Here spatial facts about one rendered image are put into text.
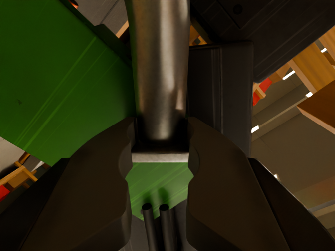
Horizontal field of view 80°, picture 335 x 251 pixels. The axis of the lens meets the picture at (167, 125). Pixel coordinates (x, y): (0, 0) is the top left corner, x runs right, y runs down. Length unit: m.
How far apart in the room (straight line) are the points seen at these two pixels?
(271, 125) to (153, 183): 7.49
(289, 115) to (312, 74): 6.66
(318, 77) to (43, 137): 0.95
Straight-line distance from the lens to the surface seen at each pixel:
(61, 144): 0.18
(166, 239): 0.22
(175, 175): 0.18
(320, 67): 1.00
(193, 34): 3.24
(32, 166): 0.40
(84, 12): 0.62
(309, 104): 0.73
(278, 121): 7.63
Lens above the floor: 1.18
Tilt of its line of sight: 8 degrees up
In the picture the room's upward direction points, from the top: 137 degrees clockwise
